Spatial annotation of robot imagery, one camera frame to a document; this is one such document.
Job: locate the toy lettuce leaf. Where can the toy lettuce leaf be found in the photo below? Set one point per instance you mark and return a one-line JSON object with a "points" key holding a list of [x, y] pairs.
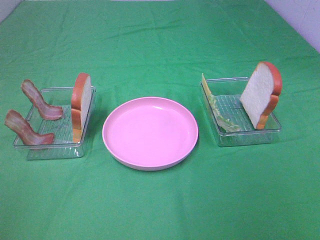
{"points": [[224, 123]]}

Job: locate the toy bread slice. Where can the toy bread slice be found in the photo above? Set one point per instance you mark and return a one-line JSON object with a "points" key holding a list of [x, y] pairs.
{"points": [[80, 103], [261, 94]]}

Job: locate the toy bacon strip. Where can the toy bacon strip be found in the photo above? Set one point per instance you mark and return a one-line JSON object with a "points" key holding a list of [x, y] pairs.
{"points": [[22, 128], [46, 111]]}

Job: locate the pink round plate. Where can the pink round plate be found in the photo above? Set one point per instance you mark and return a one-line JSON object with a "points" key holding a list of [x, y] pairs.
{"points": [[150, 133]]}

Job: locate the yellow toy cheese slice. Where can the yellow toy cheese slice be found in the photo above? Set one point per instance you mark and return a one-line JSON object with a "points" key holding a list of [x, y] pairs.
{"points": [[206, 89]]}

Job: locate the right clear plastic tray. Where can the right clear plastic tray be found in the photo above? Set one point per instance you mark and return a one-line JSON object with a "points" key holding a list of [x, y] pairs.
{"points": [[227, 92]]}

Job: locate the clear plastic tray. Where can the clear plastic tray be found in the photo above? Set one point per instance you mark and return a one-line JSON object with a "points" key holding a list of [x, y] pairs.
{"points": [[227, 92], [63, 146]]}

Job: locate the green tablecloth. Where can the green tablecloth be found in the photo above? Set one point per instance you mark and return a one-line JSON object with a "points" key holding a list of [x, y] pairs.
{"points": [[133, 49]]}

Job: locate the left clear plastic tray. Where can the left clear plastic tray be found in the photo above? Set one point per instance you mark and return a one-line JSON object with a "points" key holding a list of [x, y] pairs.
{"points": [[63, 146]]}

